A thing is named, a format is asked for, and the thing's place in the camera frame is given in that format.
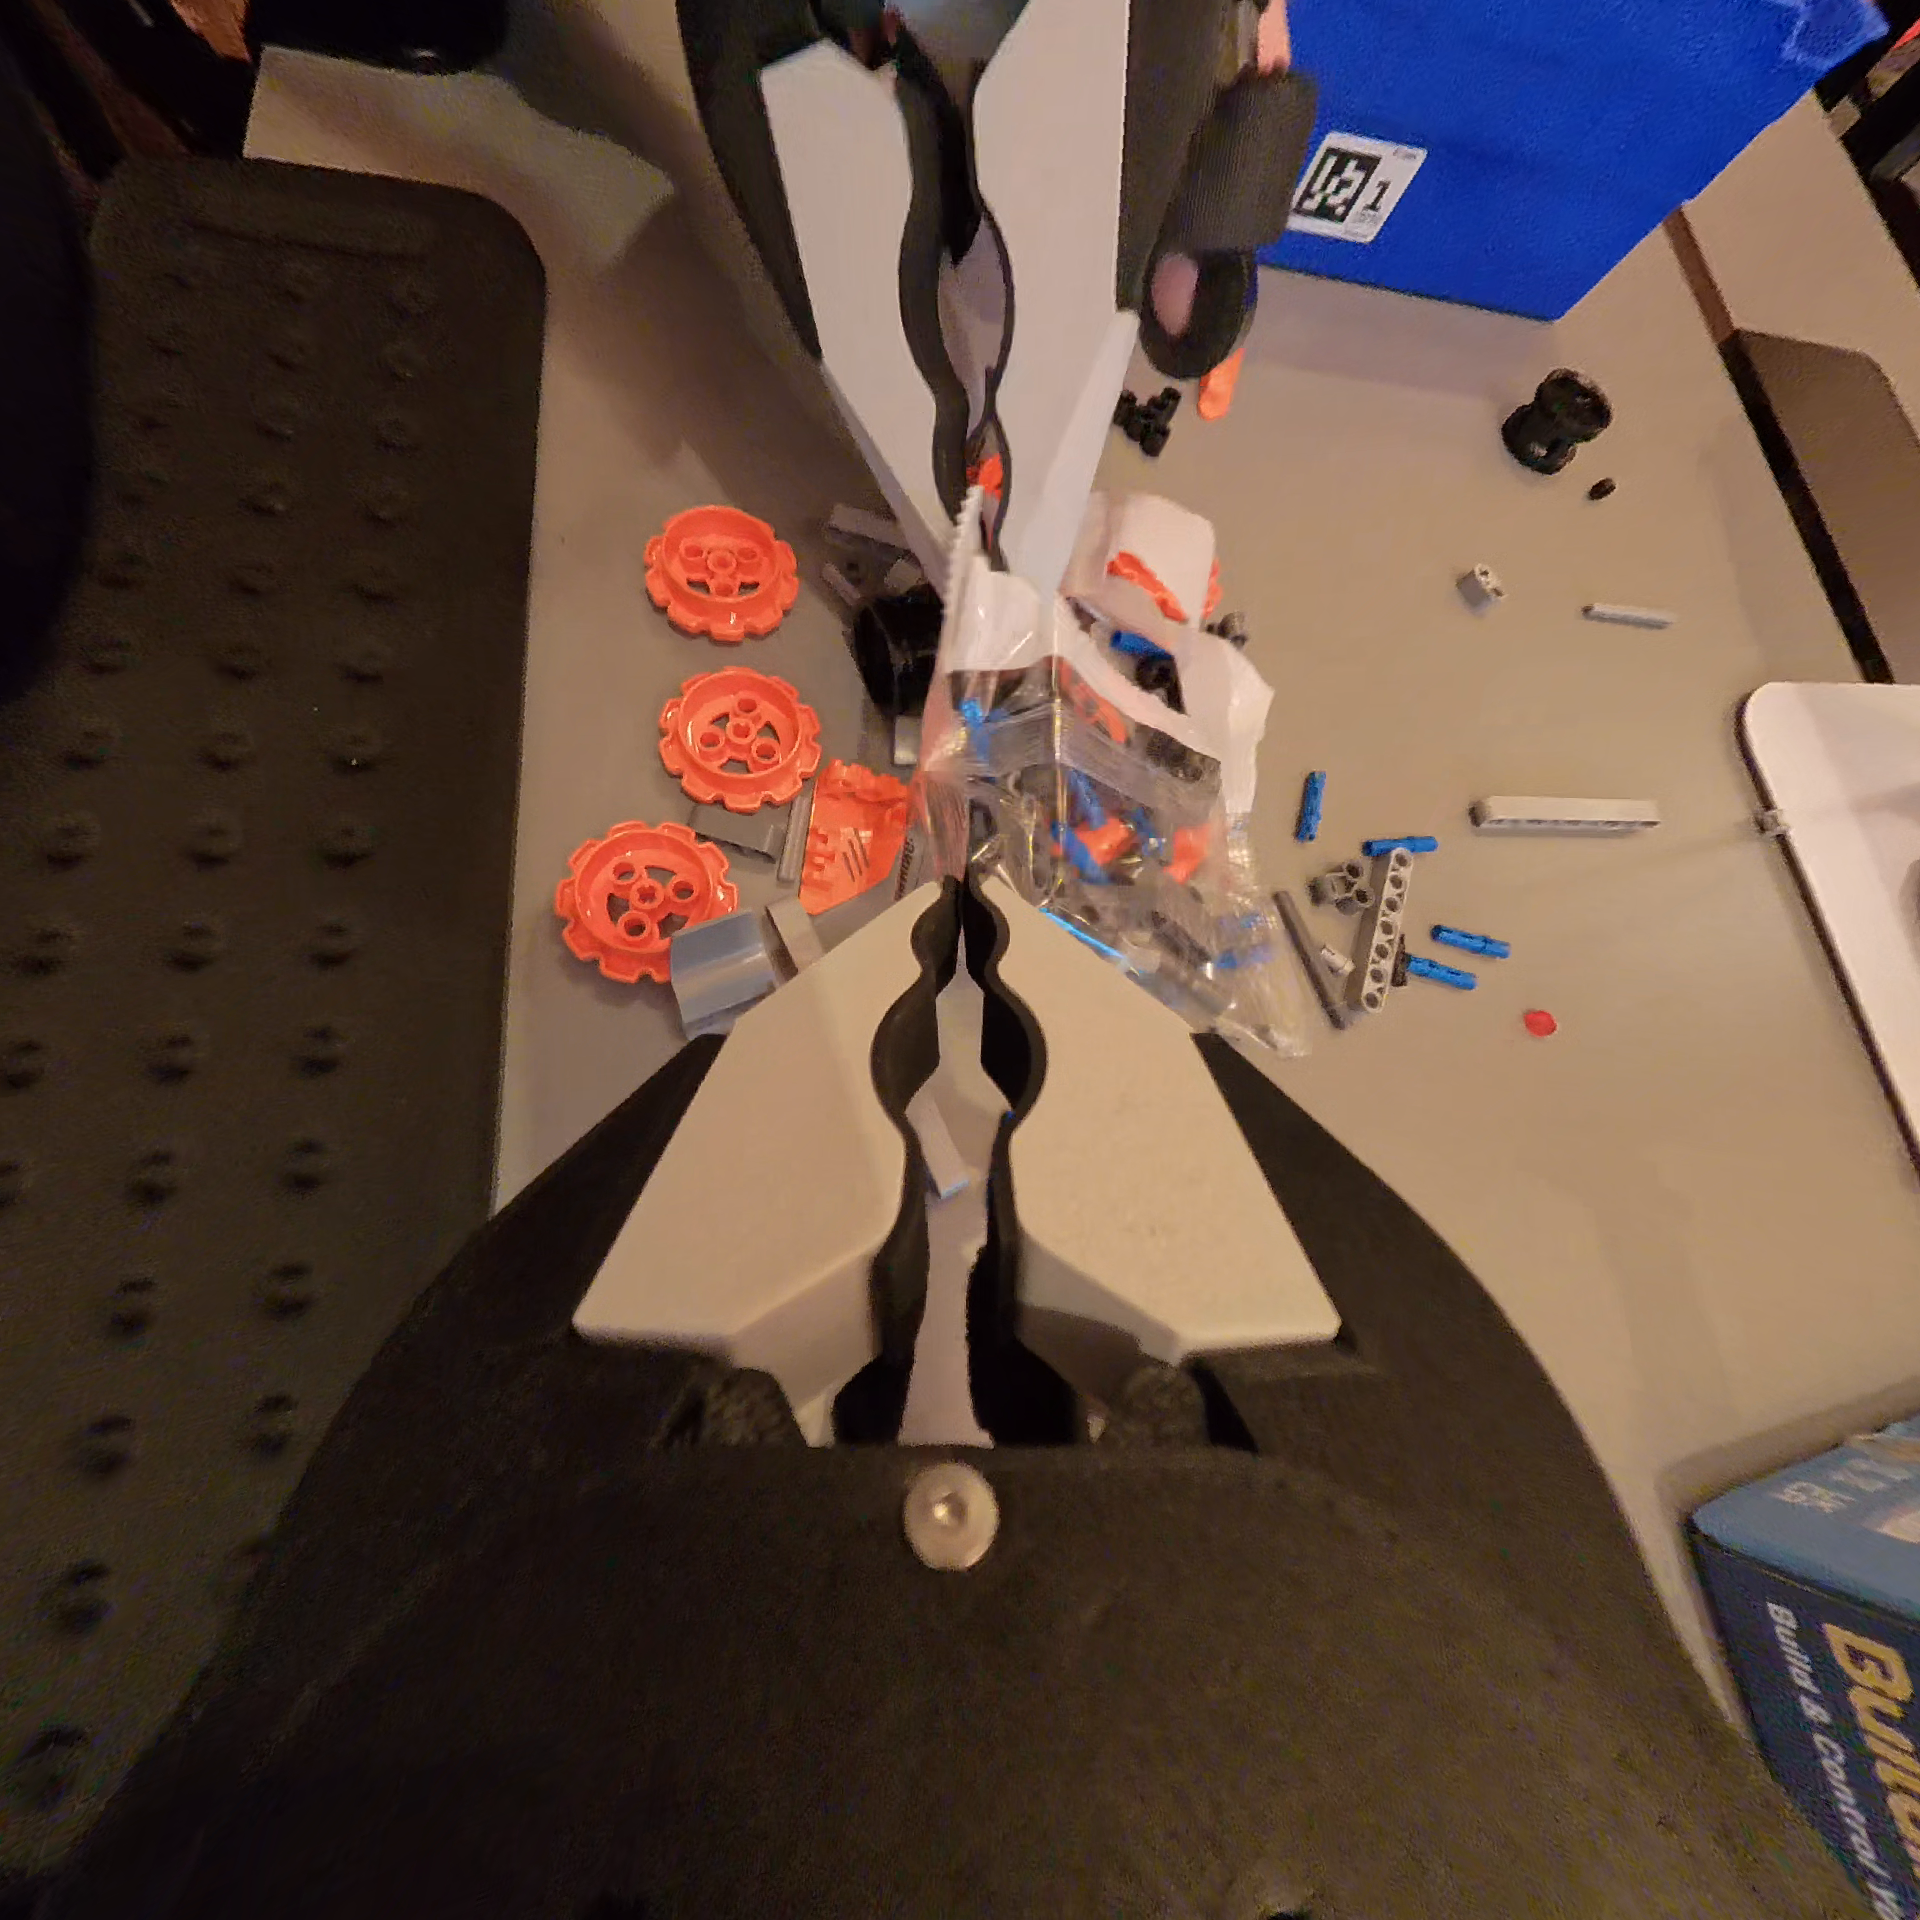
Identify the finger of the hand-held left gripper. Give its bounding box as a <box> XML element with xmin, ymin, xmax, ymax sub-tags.
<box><xmin>967</xmin><ymin>0</ymin><xmax>1145</xmax><ymax>577</ymax></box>
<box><xmin>757</xmin><ymin>45</ymin><xmax>999</xmax><ymax>616</ymax></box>

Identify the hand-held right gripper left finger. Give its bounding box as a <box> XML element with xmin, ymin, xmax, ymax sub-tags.
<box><xmin>570</xmin><ymin>877</ymin><xmax>964</xmax><ymax>1373</ymax></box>

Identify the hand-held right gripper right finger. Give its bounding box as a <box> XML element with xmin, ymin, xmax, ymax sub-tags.
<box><xmin>960</xmin><ymin>871</ymin><xmax>1341</xmax><ymax>1366</ymax></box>

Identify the torn clear plastic bag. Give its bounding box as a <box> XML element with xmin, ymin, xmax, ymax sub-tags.
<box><xmin>915</xmin><ymin>487</ymin><xmax>1315</xmax><ymax>1058</ymax></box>

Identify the person's left hand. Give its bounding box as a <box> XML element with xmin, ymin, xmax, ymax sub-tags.
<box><xmin>1153</xmin><ymin>0</ymin><xmax>1296</xmax><ymax>345</ymax></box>

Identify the dark grey axle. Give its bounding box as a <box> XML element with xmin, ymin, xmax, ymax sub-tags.
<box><xmin>1275</xmin><ymin>890</ymin><xmax>1347</xmax><ymax>1028</ymax></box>

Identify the orange gear wheel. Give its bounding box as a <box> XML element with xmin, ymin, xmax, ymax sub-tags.
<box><xmin>661</xmin><ymin>666</ymin><xmax>825</xmax><ymax>810</ymax></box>
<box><xmin>644</xmin><ymin>504</ymin><xmax>801</xmax><ymax>645</ymax></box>
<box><xmin>555</xmin><ymin>820</ymin><xmax>741</xmax><ymax>961</ymax></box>

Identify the light grey holed beam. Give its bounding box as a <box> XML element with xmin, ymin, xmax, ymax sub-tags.
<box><xmin>1351</xmin><ymin>848</ymin><xmax>1419</xmax><ymax>1015</ymax></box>

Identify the orange angular part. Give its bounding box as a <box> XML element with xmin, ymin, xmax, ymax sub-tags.
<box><xmin>795</xmin><ymin>757</ymin><xmax>916</xmax><ymax>916</ymax></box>

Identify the black and blue part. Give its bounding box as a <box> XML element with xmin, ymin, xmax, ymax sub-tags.
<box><xmin>852</xmin><ymin>585</ymin><xmax>947</xmax><ymax>712</ymax></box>

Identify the blue plastic bin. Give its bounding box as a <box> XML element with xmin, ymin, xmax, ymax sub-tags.
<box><xmin>1253</xmin><ymin>0</ymin><xmax>1892</xmax><ymax>324</ymax></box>

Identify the small black wheel hub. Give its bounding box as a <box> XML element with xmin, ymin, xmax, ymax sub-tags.
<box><xmin>1500</xmin><ymin>368</ymin><xmax>1615</xmax><ymax>480</ymax></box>

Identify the black dimpled pad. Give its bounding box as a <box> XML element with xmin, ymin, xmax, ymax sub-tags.
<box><xmin>0</xmin><ymin>158</ymin><xmax>549</xmax><ymax>1800</ymax></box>

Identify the white stand base board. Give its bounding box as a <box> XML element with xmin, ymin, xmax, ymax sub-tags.
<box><xmin>1740</xmin><ymin>681</ymin><xmax>1920</xmax><ymax>1172</ymax></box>

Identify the blue robot kit box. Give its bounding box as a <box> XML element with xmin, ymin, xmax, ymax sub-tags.
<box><xmin>1688</xmin><ymin>1416</ymin><xmax>1920</xmax><ymax>1920</ymax></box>

